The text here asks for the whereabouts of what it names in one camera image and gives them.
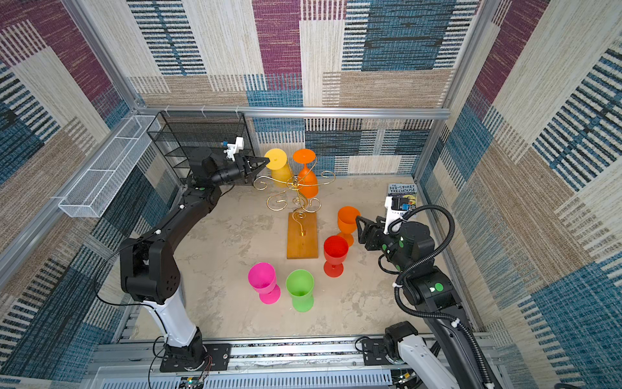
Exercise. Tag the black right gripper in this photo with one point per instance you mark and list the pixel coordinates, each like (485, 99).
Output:
(371, 237)

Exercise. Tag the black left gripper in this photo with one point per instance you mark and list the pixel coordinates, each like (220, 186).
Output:
(248, 163)

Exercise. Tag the yellow plastic wine glass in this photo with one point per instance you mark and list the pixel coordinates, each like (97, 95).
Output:
(279, 167)

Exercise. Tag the orange front wine glass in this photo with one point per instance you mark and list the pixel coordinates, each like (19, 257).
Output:
(347, 223)

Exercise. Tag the orange wine glass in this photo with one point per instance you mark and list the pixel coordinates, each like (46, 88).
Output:
(347, 223)
(307, 180)

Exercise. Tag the red plastic wine glass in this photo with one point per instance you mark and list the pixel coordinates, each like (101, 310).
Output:
(335, 252)

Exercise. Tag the green plastic wine glass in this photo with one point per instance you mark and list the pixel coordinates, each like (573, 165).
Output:
(300, 286)

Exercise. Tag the pink plastic wine glass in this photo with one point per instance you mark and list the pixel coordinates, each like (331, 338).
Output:
(262, 278)

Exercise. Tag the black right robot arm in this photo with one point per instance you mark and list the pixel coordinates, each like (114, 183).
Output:
(423, 291)

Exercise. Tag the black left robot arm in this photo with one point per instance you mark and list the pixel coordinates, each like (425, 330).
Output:
(149, 272)

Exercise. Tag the orange back wine glass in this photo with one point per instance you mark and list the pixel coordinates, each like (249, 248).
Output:
(307, 180)

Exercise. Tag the colourful story book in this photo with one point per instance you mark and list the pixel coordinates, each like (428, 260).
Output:
(402, 190)

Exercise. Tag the black mesh shelf unit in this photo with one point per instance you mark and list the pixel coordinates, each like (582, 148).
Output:
(177, 133)

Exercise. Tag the gold wire glass rack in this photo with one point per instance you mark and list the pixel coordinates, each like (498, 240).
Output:
(302, 233)

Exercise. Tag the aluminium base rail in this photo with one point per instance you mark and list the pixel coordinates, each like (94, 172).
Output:
(316, 362)

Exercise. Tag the white wire wall basket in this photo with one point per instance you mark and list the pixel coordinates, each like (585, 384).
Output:
(96, 188)

